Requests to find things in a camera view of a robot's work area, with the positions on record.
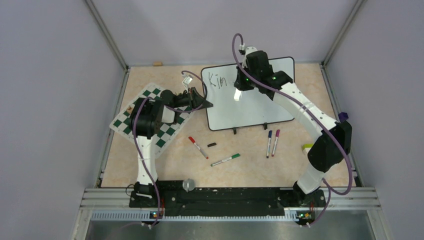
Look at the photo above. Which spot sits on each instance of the white whiteboard black frame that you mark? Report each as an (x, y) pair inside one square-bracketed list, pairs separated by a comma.
[(252, 107)]

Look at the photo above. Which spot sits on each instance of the pink capped marker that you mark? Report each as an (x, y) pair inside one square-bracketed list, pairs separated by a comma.
[(275, 142)]

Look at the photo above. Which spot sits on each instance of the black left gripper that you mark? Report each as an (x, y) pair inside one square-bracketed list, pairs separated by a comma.
[(195, 100)]

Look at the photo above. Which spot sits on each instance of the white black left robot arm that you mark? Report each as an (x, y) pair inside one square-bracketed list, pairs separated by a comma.
[(147, 177)]

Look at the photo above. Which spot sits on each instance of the blue capped marker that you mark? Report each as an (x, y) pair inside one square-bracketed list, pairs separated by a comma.
[(269, 139)]

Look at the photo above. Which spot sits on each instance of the green white toy brick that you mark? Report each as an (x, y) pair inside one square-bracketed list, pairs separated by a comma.
[(306, 148)]

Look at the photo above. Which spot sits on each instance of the aluminium frame rail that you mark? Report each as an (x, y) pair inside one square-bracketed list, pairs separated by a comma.
[(113, 204)]

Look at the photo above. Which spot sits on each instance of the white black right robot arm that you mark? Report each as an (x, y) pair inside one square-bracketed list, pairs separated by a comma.
[(332, 139)]

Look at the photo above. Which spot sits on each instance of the small wooden block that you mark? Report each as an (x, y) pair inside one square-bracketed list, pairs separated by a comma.
[(157, 63)]

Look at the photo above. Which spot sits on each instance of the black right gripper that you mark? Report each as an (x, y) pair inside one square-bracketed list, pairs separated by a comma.
[(239, 83)]

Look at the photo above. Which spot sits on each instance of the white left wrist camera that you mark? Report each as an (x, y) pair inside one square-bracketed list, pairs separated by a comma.
[(187, 79)]

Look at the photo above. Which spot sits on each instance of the red capped marker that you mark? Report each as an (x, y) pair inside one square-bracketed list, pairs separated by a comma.
[(198, 147)]

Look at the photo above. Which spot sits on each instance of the green capped marker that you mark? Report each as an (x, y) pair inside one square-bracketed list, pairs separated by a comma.
[(225, 160)]

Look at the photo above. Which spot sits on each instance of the purple block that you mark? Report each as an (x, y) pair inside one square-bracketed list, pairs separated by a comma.
[(343, 116)]

